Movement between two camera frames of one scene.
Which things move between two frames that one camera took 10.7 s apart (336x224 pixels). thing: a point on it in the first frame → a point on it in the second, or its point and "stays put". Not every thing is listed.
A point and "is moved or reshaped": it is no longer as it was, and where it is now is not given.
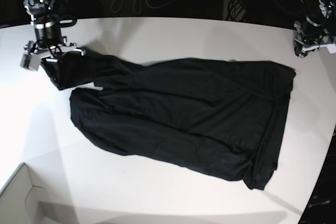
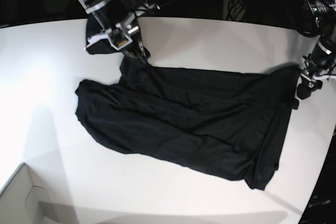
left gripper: [52, 53] → [119, 28]
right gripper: [303, 44] → [311, 71]
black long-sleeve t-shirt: [203, 118] is moved or reshaped
